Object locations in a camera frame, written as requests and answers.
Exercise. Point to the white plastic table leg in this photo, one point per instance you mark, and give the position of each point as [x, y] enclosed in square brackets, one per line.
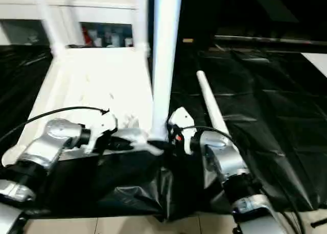
[212, 103]
[49, 22]
[141, 19]
[164, 52]

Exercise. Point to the white plastic table top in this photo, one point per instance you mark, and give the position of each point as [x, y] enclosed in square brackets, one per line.
[102, 78]

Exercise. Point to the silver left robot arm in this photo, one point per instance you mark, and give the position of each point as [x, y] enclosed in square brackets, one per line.
[51, 142]

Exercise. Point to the black plastic mat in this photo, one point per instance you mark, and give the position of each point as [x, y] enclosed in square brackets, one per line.
[268, 116]

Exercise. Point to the white mug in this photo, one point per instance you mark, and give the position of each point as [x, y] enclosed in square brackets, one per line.
[128, 42]

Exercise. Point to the red packet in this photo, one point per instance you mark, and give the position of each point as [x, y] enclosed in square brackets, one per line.
[85, 36]

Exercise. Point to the black speaker box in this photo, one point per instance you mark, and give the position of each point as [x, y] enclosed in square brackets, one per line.
[196, 14]

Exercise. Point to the white glass-door cabinet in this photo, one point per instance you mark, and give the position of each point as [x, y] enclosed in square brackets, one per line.
[89, 11]

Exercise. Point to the black television edge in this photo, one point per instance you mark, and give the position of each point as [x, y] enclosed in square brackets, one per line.
[268, 40]

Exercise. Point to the white flat board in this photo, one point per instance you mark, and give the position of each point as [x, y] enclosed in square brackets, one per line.
[316, 62]

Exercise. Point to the black metal stand leg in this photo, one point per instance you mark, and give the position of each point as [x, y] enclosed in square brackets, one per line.
[319, 221]

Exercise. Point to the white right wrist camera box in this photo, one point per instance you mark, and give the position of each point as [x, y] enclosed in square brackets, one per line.
[185, 121]

